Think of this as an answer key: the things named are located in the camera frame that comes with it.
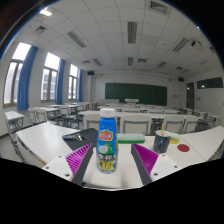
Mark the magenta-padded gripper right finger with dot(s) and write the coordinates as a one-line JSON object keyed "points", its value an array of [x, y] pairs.
{"points": [[146, 159]]}

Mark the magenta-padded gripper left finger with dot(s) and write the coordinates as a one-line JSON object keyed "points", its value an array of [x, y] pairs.
{"points": [[77, 160]]}

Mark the blue drink bottle white cap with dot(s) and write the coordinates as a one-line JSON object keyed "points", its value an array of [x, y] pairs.
{"points": [[106, 146]]}

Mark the dark blue mug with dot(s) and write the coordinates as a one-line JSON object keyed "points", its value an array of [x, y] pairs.
{"points": [[161, 143]]}

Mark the bunch of keys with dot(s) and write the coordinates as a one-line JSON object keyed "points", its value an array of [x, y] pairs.
{"points": [[74, 137]]}

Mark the green and white flat case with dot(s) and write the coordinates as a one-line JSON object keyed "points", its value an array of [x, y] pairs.
{"points": [[131, 138]]}

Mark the black laptop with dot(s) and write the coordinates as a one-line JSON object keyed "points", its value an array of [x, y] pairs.
{"points": [[87, 135]]}

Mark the wooden stir stick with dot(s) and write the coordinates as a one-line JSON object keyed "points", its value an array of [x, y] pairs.
{"points": [[162, 128]]}

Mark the classroom desks and chairs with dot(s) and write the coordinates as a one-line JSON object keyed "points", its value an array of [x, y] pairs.
{"points": [[135, 124]]}

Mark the flat round red coaster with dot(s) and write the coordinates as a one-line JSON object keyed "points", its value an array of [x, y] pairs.
{"points": [[183, 148]]}

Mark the green chalkboard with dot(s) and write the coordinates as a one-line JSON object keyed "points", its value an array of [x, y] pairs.
{"points": [[136, 94]]}

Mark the dark door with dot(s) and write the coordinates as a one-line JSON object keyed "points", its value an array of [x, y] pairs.
{"points": [[190, 95]]}

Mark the classroom windows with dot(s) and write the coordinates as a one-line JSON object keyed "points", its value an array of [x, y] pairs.
{"points": [[50, 80]]}

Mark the blue window curtains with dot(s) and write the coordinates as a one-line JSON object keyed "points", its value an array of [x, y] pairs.
{"points": [[26, 78]]}

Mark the ceiling light panels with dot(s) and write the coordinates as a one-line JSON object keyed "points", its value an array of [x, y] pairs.
{"points": [[132, 32]]}

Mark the black wall speaker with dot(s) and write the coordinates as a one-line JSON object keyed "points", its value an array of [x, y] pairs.
{"points": [[181, 79], [90, 72]]}

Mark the dark high wall window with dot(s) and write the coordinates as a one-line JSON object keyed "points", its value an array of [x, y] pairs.
{"points": [[209, 83]]}

